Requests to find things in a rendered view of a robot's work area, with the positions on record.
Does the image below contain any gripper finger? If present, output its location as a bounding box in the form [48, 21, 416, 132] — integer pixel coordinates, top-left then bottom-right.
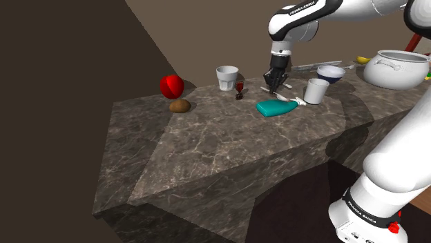
[263, 70, 276, 95]
[275, 71, 289, 93]

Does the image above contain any silver spoon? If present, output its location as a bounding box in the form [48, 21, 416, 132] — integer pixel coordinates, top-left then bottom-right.
[260, 86, 291, 102]

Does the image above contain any teal bottle with white cap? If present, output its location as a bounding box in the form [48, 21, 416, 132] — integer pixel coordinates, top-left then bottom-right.
[255, 97, 307, 118]

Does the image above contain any plain white cup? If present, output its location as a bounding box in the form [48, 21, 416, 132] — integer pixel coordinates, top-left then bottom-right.
[303, 77, 330, 106]

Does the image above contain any long grey knife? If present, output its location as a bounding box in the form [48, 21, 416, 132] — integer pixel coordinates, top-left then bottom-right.
[290, 60, 343, 72]

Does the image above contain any white ribbed cup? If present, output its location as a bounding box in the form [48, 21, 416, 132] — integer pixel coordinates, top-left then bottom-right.
[215, 65, 240, 92]

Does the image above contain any white and blue bowl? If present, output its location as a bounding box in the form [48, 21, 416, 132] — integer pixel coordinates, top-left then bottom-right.
[316, 64, 347, 85]

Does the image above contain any brown potato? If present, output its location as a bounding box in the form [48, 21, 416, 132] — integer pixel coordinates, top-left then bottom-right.
[169, 99, 192, 114]

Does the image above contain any red apple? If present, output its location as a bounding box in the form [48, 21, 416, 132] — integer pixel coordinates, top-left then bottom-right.
[160, 74, 185, 100]

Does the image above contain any large white pot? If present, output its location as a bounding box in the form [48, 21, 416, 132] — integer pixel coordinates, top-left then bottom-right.
[363, 49, 431, 91]

